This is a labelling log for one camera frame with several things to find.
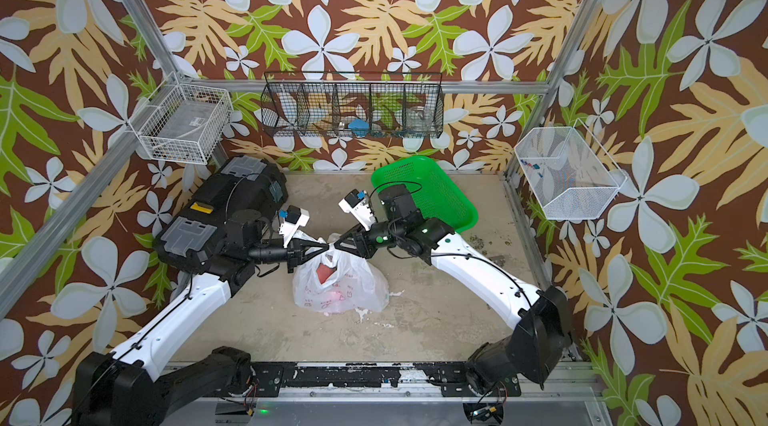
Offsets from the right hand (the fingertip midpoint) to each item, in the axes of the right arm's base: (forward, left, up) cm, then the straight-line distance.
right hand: (336, 245), depth 70 cm
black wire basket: (+51, 0, +6) cm, 51 cm away
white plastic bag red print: (-6, +1, -7) cm, 9 cm away
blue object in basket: (+41, -4, +4) cm, 41 cm away
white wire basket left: (+36, +47, +9) cm, 60 cm away
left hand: (+2, +3, -3) cm, 4 cm away
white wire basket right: (+24, -65, +1) cm, 69 cm away
